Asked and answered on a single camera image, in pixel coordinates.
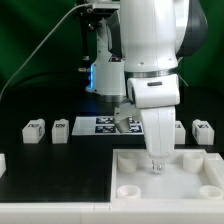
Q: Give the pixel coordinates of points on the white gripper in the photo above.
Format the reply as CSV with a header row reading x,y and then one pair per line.
x,y
156,98

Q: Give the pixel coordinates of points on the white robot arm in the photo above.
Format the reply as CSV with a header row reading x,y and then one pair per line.
x,y
151,36

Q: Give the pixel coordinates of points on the black camera on stand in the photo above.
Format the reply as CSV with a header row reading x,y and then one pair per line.
x,y
103,8

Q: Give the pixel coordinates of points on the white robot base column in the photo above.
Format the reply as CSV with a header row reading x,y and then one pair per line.
x,y
106,72

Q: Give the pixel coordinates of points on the white sheet with tags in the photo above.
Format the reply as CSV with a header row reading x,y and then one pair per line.
x,y
102,125

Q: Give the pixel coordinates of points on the white block left edge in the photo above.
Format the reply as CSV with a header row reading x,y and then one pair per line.
x,y
2,164

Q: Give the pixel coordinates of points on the white square tabletop panel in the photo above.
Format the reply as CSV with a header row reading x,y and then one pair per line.
x,y
188,175

